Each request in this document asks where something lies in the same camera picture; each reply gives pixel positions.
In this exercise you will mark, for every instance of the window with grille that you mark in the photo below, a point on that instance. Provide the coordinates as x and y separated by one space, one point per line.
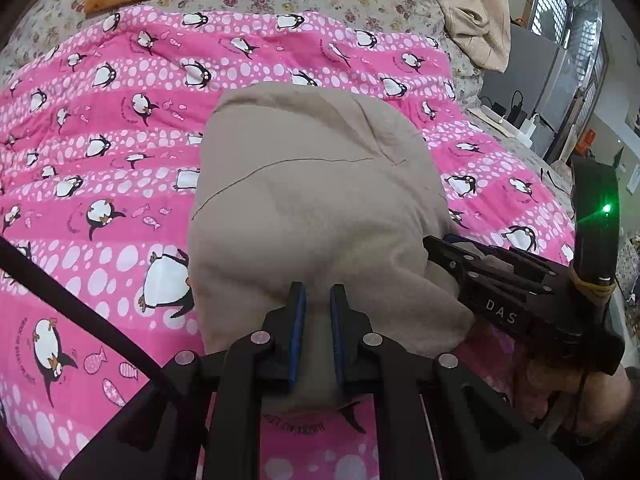
570 20

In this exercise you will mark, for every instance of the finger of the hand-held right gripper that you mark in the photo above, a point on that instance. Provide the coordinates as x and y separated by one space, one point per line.
452 260
515 266

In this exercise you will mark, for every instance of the white charger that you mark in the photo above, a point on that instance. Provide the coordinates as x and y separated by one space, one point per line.
531 125

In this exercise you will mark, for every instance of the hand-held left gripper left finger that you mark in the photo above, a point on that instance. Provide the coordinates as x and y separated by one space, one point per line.
299 330

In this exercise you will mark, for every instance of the beige zip jacket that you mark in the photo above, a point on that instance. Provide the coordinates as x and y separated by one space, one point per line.
300 185

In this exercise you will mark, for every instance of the grey cabinet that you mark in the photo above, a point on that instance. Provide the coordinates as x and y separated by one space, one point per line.
542 80

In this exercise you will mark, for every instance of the person's right hand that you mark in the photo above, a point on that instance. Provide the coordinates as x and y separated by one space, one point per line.
590 405

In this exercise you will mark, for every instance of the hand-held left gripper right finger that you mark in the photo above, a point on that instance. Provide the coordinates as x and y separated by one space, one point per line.
336 335

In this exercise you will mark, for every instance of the black charger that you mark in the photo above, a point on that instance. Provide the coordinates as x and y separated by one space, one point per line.
516 110

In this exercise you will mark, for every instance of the beige curtain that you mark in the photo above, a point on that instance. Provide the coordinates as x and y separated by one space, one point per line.
475 10

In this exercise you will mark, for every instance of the pink penguin print blanket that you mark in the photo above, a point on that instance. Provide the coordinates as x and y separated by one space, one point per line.
100 110

